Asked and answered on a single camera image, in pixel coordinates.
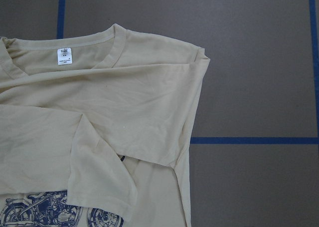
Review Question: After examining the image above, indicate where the cream long-sleeve printed shirt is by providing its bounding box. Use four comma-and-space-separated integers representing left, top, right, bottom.
0, 24, 210, 227

